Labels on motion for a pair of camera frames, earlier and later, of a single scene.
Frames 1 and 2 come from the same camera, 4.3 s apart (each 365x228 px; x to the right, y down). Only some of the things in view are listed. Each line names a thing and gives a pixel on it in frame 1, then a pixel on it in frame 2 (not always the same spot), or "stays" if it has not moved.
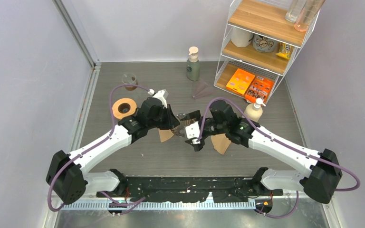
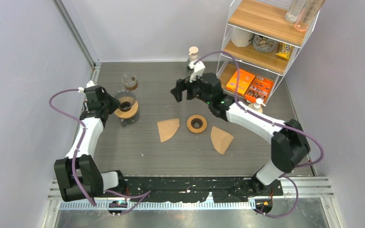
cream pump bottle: [254, 111] stays
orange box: [240, 81] stays
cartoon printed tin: [263, 44] stays
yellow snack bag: [284, 51] stays
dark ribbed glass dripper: [180, 130] → [127, 98]
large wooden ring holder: [123, 107] stays
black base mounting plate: [180, 189] stays
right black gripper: [197, 147] → [181, 86]
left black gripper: [171, 120] → [115, 103]
